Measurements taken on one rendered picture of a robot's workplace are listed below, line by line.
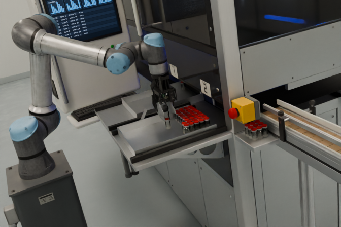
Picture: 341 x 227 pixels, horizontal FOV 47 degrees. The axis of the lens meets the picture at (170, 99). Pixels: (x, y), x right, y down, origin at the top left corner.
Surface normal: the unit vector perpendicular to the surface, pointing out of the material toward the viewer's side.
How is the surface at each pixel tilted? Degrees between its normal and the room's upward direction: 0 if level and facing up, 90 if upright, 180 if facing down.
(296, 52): 90
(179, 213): 0
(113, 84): 90
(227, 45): 90
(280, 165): 90
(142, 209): 0
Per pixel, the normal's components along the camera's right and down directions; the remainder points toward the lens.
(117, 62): -0.20, 0.38
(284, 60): 0.38, 0.27
